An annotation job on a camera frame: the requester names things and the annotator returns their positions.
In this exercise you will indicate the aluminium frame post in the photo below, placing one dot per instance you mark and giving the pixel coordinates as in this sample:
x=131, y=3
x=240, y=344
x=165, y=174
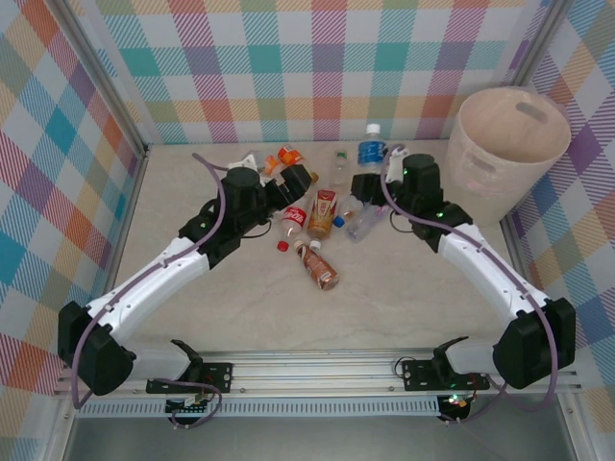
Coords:
x=548, y=29
x=103, y=81

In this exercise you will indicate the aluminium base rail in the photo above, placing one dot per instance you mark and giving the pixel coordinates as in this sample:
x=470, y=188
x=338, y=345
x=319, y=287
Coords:
x=312, y=372

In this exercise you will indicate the beige plastic bin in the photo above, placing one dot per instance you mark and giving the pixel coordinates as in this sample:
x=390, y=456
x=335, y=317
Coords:
x=480, y=192

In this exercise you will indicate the blue label water bottle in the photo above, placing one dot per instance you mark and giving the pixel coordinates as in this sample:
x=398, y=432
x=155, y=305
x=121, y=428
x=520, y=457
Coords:
x=371, y=151

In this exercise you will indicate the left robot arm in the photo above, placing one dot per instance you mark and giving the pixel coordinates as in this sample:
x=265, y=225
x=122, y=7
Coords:
x=144, y=283

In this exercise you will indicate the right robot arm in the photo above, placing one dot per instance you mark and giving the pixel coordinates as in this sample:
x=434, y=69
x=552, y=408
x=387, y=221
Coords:
x=485, y=269

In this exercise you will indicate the orange label bottle gold cap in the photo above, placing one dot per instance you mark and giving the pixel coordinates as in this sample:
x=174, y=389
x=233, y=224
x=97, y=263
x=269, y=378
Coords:
x=290, y=154

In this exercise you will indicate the clear bottle green cap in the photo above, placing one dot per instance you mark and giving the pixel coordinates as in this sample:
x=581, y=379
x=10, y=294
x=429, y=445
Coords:
x=340, y=168

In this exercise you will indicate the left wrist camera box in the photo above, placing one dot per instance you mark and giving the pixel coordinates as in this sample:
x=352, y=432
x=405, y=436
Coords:
x=251, y=161

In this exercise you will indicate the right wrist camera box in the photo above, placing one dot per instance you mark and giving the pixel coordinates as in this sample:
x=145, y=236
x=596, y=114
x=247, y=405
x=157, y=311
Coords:
x=396, y=156

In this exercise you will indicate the red cola bottle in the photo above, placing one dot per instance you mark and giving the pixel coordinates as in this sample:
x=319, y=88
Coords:
x=295, y=217

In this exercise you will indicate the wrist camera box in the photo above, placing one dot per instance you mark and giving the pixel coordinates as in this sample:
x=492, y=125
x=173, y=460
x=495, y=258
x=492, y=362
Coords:
x=396, y=156
x=251, y=161

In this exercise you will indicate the small orange bottle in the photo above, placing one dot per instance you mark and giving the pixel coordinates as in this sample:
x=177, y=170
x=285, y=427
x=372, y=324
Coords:
x=272, y=165

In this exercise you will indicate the red and gold bottle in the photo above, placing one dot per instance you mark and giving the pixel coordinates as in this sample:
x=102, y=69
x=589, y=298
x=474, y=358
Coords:
x=323, y=211

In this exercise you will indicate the brown coffee bottle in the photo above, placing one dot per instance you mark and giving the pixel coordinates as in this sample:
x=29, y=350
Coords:
x=319, y=269

